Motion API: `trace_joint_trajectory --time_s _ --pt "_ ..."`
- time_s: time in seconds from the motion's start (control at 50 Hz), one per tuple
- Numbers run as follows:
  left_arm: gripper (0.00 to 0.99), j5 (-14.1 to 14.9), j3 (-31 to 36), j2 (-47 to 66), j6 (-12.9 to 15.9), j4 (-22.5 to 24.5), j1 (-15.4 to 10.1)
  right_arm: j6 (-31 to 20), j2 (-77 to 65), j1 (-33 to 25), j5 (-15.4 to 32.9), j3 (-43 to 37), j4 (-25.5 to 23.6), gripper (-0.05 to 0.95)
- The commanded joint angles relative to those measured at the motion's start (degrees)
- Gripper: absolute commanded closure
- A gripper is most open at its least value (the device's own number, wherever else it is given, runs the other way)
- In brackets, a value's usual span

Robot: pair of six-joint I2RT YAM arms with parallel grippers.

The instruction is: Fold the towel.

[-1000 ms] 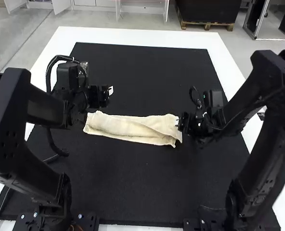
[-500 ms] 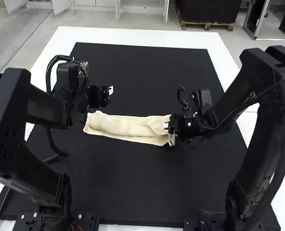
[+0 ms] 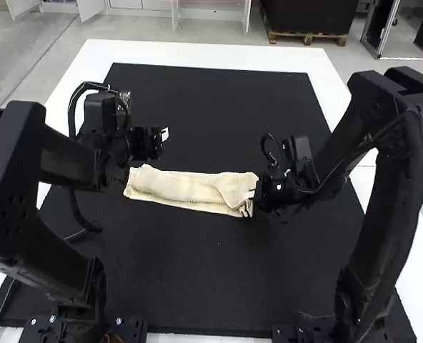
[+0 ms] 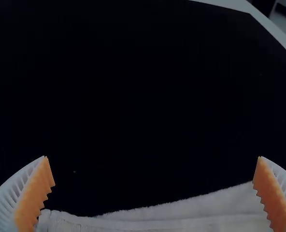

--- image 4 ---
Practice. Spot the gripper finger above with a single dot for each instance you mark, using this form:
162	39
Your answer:
24	205
273	198

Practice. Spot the pale towel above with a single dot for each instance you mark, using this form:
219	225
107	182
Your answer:
157	217

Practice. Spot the black mat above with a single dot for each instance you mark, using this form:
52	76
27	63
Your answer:
133	96

